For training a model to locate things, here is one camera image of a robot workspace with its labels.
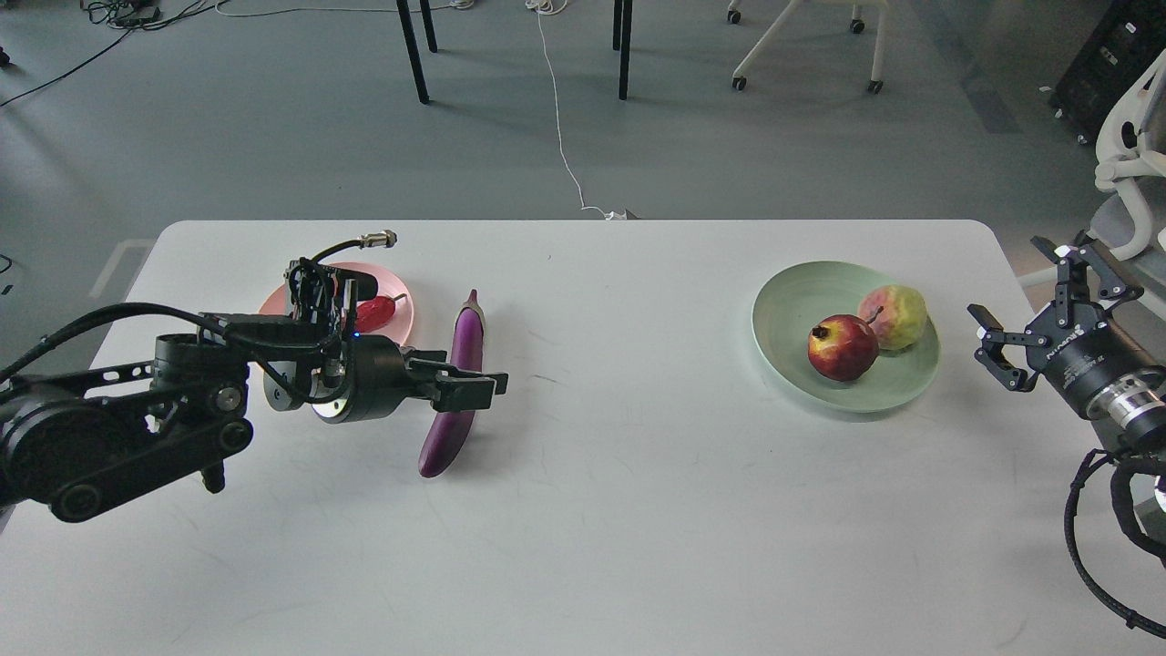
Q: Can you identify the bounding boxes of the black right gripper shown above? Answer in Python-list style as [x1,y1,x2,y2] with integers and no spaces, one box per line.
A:
[967,237,1163,421]

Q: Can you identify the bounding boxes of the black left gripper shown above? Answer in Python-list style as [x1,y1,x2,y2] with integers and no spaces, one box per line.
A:
[312,336,508,424]

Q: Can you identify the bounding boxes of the purple eggplant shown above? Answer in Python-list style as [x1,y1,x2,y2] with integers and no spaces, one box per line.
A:
[419,288,485,478]

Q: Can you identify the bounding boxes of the red chili pepper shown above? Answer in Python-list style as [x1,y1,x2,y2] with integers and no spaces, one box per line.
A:
[354,292,408,333]

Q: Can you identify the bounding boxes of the green pink guava fruit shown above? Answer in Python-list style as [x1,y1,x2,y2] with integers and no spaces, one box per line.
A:
[857,285,929,352]

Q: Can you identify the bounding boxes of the red pomegranate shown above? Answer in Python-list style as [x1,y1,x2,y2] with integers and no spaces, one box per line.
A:
[805,306,883,383]

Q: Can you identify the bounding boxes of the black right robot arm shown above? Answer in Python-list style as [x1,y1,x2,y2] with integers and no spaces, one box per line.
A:
[967,233,1165,639]

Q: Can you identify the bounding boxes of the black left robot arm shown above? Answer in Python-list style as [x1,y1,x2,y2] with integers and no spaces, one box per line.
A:
[1,230,508,523]

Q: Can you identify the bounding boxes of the white office chair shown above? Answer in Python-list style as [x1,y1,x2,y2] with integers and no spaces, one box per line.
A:
[1016,50,1166,320]

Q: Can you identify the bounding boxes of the black cabinet on wheels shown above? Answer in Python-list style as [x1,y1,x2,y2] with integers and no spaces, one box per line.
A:
[1049,1,1165,146]

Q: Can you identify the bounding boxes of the black table legs left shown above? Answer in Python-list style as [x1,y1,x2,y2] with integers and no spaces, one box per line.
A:
[394,0,438,105]

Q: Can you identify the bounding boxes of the black table legs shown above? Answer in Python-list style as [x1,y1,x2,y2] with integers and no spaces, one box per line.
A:
[394,0,438,105]
[611,0,634,101]

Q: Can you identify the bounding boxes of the white rolling chair base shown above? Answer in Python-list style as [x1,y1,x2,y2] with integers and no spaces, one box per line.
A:
[731,1,895,97]

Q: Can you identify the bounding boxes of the black table legs right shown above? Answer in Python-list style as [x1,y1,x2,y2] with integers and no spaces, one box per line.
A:
[611,0,634,101]

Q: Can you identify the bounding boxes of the white floor cable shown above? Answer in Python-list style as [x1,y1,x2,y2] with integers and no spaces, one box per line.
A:
[525,0,628,223]

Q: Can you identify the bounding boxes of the black floor cables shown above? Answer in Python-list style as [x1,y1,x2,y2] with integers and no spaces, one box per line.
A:
[0,0,220,107]

